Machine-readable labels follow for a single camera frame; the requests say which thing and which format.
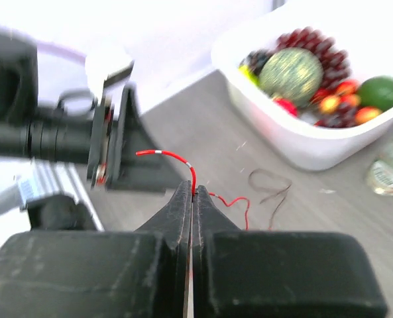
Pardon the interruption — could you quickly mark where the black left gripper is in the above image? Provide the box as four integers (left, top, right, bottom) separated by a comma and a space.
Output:
0, 84, 183, 193

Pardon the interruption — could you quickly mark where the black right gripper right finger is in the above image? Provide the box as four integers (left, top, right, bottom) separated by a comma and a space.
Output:
192, 186, 388, 317

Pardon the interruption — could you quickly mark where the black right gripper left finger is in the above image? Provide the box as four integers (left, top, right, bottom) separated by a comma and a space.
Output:
0, 182, 192, 317

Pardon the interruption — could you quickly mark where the single red cable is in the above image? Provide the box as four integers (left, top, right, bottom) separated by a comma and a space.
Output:
135, 149, 251, 231

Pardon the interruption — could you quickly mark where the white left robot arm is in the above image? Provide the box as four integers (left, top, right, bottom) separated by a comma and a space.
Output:
0, 32, 182, 193

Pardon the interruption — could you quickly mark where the yellow green pear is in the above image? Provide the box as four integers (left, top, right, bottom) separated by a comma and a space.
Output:
239, 64, 259, 87

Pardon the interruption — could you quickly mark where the red apple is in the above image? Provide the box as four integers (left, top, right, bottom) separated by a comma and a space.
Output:
273, 98, 298, 117

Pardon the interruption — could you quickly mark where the clear glass bottle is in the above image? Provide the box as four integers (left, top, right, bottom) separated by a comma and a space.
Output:
366, 137, 393, 196

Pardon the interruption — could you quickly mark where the green melon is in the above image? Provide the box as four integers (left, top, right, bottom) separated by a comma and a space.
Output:
259, 48, 323, 107

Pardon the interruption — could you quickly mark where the peach fruit cluster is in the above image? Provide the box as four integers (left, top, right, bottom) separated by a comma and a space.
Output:
311, 80, 382, 129

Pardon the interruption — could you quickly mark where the red grape bunch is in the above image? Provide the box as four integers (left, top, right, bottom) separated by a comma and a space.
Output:
276, 26, 351, 90

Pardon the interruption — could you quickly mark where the green lime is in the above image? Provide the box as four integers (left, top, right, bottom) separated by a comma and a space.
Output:
357, 76, 393, 112

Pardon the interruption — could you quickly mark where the white plastic basket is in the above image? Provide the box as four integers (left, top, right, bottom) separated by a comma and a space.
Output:
211, 1, 393, 171

